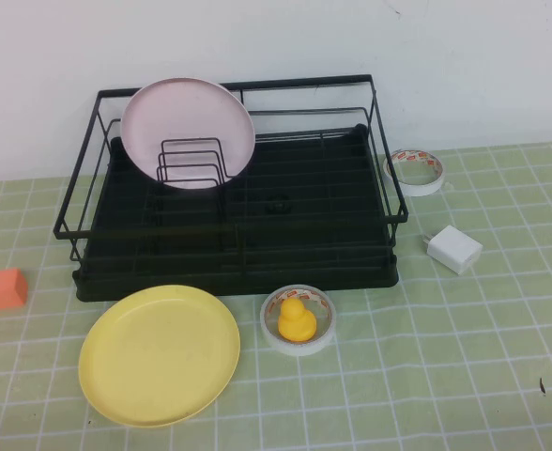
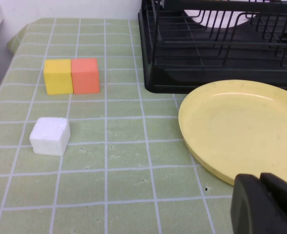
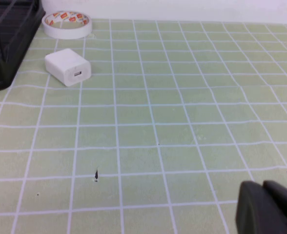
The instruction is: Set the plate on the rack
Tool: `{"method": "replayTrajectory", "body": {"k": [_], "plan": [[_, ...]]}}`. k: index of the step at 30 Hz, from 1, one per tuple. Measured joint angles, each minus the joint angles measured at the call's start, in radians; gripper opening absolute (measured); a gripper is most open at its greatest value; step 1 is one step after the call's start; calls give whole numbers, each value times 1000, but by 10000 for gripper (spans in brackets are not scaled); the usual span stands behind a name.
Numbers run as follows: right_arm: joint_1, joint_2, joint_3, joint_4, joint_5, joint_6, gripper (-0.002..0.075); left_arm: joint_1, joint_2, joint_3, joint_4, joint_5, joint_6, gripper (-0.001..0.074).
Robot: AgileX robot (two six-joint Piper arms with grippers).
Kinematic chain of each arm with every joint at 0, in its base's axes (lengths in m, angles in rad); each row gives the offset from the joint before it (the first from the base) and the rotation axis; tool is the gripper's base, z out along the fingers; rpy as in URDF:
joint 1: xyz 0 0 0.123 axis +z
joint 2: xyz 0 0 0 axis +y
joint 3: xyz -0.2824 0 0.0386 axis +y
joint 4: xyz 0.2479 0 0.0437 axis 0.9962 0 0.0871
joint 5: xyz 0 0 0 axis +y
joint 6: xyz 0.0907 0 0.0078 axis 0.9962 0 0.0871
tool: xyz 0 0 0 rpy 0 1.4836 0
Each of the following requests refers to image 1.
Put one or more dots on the orange block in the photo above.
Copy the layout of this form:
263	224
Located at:
8	289

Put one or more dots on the yellow round plate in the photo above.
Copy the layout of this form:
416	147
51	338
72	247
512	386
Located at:
158	357

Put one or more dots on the small black speck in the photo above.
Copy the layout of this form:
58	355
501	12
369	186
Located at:
542	386

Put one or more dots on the yellow rubber duck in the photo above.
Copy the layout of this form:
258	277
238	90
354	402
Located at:
297	326

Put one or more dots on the white power adapter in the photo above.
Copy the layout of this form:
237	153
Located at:
456	251

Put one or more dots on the white tape roll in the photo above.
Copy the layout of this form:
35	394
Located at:
417	190
299	351

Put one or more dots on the pink round plate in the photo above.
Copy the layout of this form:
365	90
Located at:
187	113

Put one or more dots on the black plastic drip tray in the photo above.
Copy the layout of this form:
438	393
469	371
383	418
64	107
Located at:
304	197

